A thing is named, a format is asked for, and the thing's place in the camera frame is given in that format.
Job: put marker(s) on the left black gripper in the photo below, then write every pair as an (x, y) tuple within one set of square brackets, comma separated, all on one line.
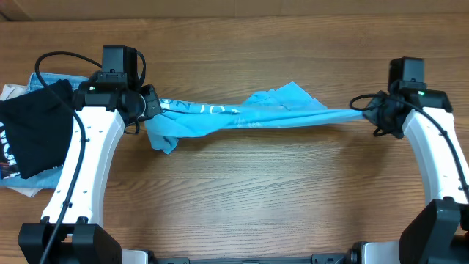
[(154, 106)]

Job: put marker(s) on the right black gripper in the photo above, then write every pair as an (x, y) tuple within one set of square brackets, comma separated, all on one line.
[(370, 116)]

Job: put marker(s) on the light blue printed t-shirt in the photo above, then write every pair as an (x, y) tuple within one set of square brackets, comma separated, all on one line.
[(289, 106)]

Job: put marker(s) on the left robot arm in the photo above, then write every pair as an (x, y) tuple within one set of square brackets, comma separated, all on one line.
[(71, 226)]

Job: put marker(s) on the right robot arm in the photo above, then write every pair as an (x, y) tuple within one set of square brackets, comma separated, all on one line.
[(425, 118)]

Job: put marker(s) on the folded black garment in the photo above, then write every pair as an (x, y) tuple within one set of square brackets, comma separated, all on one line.
[(43, 125)]

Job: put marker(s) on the folded blue jeans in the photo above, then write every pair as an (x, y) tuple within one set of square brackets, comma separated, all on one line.
[(48, 178)]

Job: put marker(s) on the folded beige garment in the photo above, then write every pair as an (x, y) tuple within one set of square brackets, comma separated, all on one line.
[(12, 91)]

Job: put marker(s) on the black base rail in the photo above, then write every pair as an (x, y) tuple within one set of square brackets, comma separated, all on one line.
[(328, 258)]

